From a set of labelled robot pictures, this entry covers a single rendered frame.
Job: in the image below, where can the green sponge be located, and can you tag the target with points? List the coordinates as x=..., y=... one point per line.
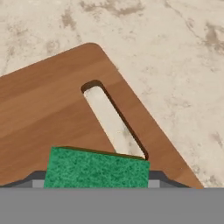
x=96, y=169

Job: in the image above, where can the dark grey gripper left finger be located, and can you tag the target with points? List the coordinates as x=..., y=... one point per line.
x=36, y=178

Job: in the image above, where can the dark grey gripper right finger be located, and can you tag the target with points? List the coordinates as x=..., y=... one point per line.
x=159, y=178

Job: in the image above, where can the wooden cutting board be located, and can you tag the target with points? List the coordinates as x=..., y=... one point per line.
x=49, y=102

